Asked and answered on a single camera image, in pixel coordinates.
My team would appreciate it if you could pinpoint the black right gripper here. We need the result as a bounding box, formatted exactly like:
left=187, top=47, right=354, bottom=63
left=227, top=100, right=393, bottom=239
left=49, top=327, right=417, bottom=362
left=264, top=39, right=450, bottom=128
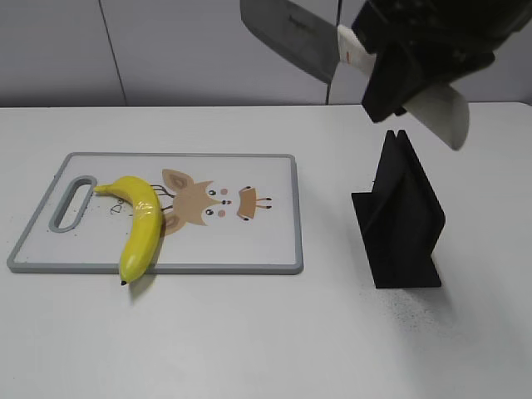
left=352, top=0, right=531, bottom=122

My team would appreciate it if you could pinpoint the white handled kitchen knife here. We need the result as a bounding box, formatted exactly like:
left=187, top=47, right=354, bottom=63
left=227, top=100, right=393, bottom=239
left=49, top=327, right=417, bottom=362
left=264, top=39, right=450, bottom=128
left=239, top=1, right=470, bottom=150

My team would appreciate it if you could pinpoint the yellow plastic banana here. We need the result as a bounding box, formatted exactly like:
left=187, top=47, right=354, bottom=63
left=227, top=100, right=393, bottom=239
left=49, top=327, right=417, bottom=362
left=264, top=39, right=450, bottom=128
left=94, top=176, right=163, bottom=286

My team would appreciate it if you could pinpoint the black knife stand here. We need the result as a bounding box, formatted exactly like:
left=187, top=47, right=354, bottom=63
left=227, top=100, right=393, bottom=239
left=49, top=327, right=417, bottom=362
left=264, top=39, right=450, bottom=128
left=351, top=130, right=446, bottom=288

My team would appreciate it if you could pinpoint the grey rimmed deer cutting board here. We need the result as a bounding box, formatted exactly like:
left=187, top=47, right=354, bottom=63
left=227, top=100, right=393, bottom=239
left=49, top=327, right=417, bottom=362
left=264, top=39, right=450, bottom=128
left=7, top=152, right=303, bottom=274

